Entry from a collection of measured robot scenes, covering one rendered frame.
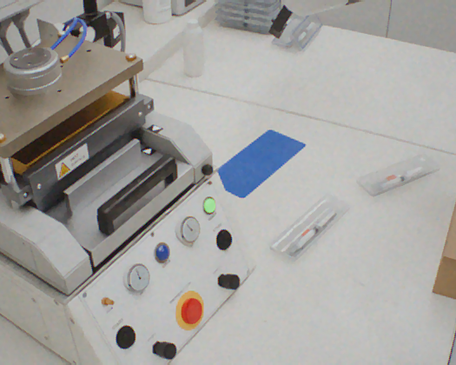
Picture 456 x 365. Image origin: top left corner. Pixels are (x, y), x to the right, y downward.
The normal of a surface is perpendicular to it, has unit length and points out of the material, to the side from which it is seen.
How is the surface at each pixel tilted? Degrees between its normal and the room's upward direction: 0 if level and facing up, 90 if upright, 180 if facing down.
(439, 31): 90
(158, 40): 0
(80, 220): 0
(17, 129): 0
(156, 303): 65
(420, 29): 90
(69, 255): 41
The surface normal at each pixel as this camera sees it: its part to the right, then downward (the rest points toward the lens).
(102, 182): 0.82, 0.36
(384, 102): 0.00, -0.78
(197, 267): 0.75, -0.01
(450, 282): -0.41, 0.57
